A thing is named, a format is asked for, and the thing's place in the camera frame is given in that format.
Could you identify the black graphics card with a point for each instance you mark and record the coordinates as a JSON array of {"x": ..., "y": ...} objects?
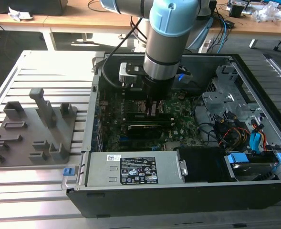
[{"x": 143, "y": 132}]

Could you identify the black plastic shroud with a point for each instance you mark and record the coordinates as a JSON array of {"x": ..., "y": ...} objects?
[{"x": 202, "y": 164}]

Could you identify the black open PC case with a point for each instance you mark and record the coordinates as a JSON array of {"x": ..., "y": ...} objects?
[{"x": 178, "y": 200}]

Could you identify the white power strip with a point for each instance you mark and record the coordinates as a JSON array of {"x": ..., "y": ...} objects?
[{"x": 205, "y": 46}]

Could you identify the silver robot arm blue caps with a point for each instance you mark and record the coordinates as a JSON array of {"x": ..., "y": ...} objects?
[{"x": 164, "y": 47}]

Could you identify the green motherboard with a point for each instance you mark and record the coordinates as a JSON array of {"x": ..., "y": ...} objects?
[{"x": 185, "y": 114}]

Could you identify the hard disk in blue carrier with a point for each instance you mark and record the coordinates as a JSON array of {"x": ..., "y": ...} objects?
[{"x": 238, "y": 158}]

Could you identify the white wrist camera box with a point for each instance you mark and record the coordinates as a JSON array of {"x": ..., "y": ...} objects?
[{"x": 124, "y": 74}]

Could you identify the black computer tower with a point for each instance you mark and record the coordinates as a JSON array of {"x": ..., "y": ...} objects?
[{"x": 213, "y": 8}]

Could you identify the metal drive cage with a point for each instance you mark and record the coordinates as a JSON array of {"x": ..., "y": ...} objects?
[{"x": 216, "y": 100}]

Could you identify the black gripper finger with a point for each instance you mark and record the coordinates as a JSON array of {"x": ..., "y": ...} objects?
[
  {"x": 155, "y": 108},
  {"x": 149, "y": 105}
]

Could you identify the clear plastic bags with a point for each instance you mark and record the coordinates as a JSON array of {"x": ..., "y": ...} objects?
[{"x": 269, "y": 12}]

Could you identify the silver power supply unit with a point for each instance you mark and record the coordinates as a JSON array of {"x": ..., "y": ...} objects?
[{"x": 102, "y": 171}]

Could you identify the grey camera with blue plug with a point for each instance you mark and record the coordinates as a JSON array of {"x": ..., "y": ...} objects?
[{"x": 185, "y": 76}]

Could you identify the small black box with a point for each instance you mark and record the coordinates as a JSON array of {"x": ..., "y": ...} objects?
[{"x": 235, "y": 10}]

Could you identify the blue case latch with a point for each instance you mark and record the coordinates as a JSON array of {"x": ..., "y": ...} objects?
[{"x": 68, "y": 171}]

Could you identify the coin cell battery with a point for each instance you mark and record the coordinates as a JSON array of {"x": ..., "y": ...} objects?
[{"x": 181, "y": 96}]

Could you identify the crumpled white paper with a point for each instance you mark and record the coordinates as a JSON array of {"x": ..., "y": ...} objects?
[{"x": 18, "y": 15}]

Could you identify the grey parts rack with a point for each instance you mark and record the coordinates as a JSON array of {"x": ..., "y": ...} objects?
[{"x": 33, "y": 124}]

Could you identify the large black box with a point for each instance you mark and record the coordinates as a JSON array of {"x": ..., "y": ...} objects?
[{"x": 25, "y": 7}]

